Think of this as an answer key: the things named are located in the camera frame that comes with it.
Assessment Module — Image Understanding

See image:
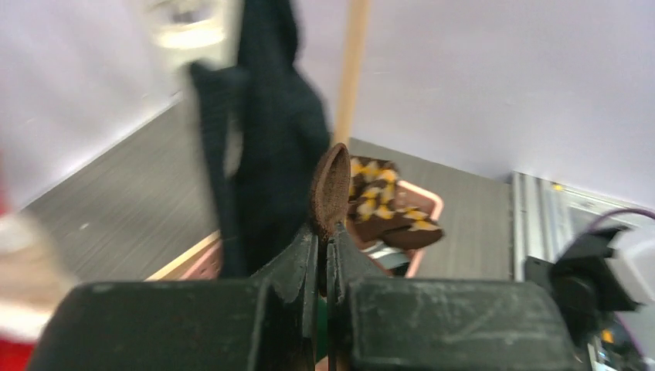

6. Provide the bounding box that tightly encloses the dark sock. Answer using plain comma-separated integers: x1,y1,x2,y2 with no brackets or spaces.
188,1,331,278

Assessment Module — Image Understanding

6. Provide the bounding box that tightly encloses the white clip sock hanger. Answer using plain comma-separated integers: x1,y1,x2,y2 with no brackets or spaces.
137,0,244,71

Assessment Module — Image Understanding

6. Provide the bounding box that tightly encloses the wooden clothes rack frame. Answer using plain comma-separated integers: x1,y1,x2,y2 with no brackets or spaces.
148,1,371,281

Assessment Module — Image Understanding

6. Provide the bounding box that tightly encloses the pink laundry basket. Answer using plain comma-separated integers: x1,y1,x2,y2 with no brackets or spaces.
151,180,444,280

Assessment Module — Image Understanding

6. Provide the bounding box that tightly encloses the red christmas sock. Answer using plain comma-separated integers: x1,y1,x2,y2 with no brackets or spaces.
1,179,77,370

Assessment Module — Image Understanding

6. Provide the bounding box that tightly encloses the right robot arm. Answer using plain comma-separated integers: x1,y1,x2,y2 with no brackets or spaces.
523,226,654,370

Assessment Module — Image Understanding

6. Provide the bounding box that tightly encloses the brown yellow argyle sock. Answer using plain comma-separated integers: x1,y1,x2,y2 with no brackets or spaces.
347,155,444,250

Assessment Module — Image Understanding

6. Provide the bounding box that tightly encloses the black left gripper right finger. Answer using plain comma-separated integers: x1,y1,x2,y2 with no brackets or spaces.
326,225,584,370

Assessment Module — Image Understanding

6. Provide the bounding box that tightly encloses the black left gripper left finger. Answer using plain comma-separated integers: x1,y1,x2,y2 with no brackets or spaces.
28,226,318,370

